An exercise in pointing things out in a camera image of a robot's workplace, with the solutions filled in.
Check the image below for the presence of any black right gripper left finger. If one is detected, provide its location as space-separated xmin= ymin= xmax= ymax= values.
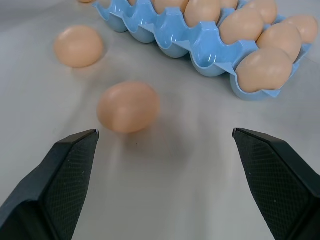
xmin=0 ymin=129 xmax=101 ymax=240

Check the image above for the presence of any blue plastic egg tray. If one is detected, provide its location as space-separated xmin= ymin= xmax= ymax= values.
xmin=91 ymin=0 xmax=313 ymax=102

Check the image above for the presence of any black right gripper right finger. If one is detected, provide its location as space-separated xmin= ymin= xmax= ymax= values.
xmin=232 ymin=127 xmax=320 ymax=240

